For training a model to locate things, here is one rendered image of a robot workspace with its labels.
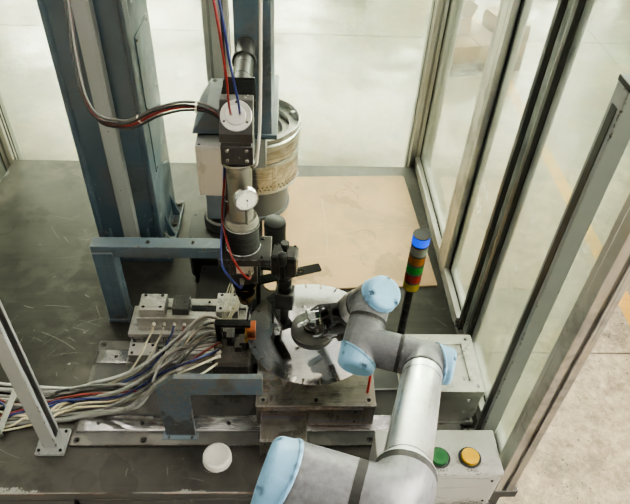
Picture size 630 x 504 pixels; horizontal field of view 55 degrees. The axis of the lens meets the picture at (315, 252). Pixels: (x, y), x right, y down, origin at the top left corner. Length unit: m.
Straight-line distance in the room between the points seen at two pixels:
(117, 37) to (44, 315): 0.84
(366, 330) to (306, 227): 1.01
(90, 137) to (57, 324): 0.55
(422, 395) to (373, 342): 0.17
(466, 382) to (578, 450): 1.19
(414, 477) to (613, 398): 2.10
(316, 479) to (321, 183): 1.64
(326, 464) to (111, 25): 1.20
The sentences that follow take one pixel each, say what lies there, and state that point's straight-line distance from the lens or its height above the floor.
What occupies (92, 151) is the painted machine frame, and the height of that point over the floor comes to 1.15.
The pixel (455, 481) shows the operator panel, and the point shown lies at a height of 0.86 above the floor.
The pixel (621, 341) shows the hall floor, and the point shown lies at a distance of 3.17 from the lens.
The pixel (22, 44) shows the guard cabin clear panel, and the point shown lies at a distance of 2.46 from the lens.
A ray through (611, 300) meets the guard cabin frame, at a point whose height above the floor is 1.43.
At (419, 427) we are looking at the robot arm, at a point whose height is 1.32.
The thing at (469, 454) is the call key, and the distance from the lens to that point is 1.48.
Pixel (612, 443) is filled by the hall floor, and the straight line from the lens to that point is 2.80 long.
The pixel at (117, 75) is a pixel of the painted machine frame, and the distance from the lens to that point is 1.73.
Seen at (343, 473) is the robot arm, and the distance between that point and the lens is 0.86.
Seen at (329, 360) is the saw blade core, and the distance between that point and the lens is 1.51.
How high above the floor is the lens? 2.15
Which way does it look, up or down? 43 degrees down
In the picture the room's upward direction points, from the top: 3 degrees clockwise
